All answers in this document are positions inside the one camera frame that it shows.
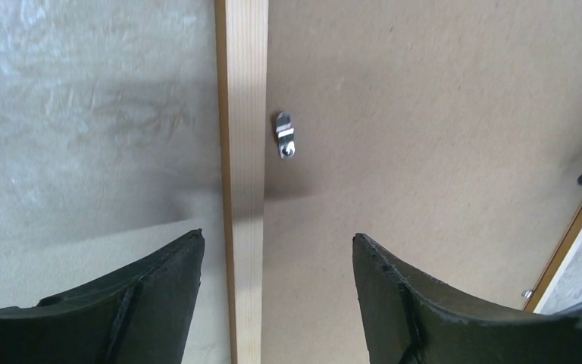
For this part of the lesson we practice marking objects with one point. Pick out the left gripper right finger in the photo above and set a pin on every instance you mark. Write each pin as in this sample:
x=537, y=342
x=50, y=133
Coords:
x=411, y=317

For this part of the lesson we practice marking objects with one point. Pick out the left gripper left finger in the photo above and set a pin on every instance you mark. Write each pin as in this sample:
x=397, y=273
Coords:
x=140, y=313

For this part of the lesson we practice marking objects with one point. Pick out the brown backing board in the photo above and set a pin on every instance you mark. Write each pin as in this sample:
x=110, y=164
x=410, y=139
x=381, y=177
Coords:
x=421, y=125

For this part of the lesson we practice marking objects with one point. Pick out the wooden picture frame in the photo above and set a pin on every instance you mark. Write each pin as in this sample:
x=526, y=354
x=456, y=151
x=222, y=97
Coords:
x=243, y=176

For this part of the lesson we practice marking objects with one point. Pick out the metal turn clip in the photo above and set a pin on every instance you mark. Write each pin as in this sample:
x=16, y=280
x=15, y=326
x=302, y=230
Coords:
x=285, y=134
x=527, y=294

